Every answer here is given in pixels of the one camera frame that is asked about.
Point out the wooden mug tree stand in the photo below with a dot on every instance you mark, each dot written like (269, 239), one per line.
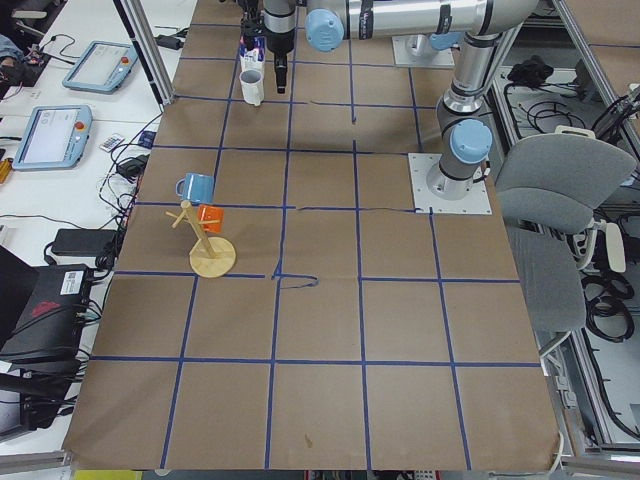
(211, 256)

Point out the blue teach pendant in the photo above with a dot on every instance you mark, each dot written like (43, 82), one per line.
(102, 68)
(55, 138)

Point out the blue white milk carton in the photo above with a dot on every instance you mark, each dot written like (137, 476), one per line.
(253, 59)

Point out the aluminium frame post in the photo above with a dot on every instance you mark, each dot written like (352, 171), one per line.
(136, 24)

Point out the orange mug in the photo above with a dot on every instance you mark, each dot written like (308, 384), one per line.
(210, 218)

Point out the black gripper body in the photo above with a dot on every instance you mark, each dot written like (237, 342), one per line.
(279, 42)

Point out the black power adapter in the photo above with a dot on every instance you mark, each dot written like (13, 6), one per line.
(82, 242)

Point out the grey office chair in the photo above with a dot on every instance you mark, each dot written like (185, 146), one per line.
(548, 188)

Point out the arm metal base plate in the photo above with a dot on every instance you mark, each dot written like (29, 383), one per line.
(435, 193)
(424, 51)

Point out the white ribbed mug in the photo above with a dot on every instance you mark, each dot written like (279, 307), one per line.
(252, 86)

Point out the blue mug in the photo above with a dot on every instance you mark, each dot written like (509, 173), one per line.
(196, 188)

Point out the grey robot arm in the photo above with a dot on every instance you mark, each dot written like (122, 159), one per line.
(328, 23)
(467, 140)

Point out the white remote control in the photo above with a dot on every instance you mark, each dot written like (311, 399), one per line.
(112, 142)

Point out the lower blue teach pendant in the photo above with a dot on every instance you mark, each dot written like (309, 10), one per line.
(55, 138)

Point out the upper blue teach pendant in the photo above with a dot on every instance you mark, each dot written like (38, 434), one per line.
(102, 68)

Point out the black computer case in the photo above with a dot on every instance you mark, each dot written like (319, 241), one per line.
(42, 310)

